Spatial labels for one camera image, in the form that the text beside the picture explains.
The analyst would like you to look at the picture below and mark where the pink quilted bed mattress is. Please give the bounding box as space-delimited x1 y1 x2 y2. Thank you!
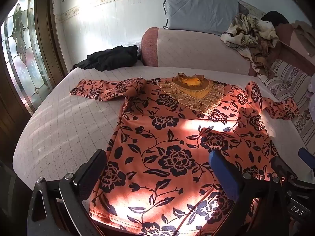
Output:
12 65 315 236

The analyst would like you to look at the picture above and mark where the black crumpled garment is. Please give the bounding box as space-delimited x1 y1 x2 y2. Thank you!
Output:
72 45 139 71

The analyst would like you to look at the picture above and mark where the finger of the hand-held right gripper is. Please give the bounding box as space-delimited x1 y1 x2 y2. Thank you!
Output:
298 147 315 164

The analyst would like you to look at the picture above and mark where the small black cloth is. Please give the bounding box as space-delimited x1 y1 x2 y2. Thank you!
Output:
261 10 289 26

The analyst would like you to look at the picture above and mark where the stained glass door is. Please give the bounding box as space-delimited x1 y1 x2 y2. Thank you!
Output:
1 0 53 115

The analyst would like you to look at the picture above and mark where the blue-grey pillow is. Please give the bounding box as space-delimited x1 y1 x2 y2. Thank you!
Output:
161 0 249 36

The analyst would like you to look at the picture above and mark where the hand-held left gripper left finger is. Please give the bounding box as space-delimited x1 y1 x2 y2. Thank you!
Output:
27 149 108 236

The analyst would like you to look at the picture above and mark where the beige floral blanket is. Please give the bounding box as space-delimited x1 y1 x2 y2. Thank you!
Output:
220 13 280 78

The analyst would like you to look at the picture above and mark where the lilac cloth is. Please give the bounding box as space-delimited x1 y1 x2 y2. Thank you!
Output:
306 79 315 113

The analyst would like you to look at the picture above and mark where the clear plastic bag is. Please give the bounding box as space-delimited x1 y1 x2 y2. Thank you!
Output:
123 38 144 61

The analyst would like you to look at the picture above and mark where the pink rolled bolster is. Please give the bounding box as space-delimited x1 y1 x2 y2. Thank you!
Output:
141 27 256 77

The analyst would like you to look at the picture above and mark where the striped floral quilt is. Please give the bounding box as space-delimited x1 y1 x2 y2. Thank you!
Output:
257 59 315 148

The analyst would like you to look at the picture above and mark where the wooden door frame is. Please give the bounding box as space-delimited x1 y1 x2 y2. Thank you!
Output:
34 0 68 86

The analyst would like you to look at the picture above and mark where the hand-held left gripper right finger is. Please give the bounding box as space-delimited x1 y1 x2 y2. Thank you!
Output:
209 149 291 236

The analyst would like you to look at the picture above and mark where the pink-brown coat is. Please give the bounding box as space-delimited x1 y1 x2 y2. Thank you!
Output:
271 21 315 79

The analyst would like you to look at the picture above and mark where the orange floral blouse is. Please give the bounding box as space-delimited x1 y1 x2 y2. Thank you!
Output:
69 72 300 236

